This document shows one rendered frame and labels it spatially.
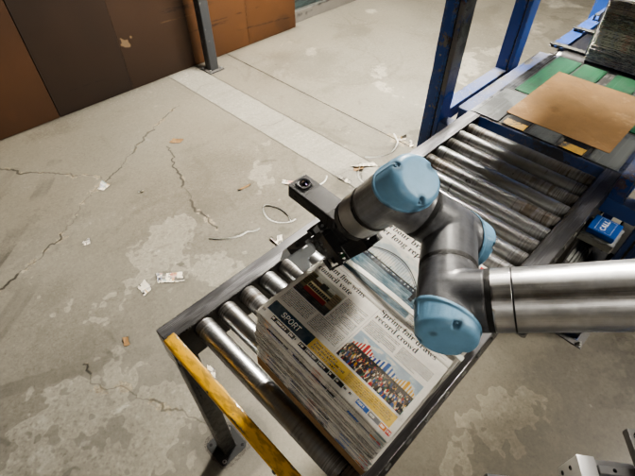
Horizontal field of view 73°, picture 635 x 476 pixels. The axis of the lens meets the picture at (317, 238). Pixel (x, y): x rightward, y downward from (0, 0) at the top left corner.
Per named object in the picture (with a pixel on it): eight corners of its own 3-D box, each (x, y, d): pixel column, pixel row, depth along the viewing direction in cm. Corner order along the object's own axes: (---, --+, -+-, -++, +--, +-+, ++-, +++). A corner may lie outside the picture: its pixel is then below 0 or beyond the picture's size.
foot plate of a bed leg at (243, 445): (223, 474, 150) (223, 473, 149) (199, 444, 157) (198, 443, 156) (253, 446, 156) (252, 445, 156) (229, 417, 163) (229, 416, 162)
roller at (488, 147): (580, 205, 134) (588, 193, 130) (450, 144, 156) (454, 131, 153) (587, 197, 136) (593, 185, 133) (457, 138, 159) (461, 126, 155)
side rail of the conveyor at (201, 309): (180, 368, 104) (166, 344, 95) (167, 354, 107) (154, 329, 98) (472, 142, 169) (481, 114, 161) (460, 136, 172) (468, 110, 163)
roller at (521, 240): (532, 263, 118) (539, 250, 114) (395, 184, 141) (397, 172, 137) (540, 252, 120) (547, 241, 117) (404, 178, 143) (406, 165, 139)
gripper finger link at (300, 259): (287, 286, 80) (321, 264, 75) (269, 260, 80) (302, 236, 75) (296, 279, 82) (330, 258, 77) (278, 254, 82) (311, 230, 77)
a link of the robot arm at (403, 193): (439, 220, 53) (384, 184, 51) (390, 244, 63) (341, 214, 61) (454, 171, 56) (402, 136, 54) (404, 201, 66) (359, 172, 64)
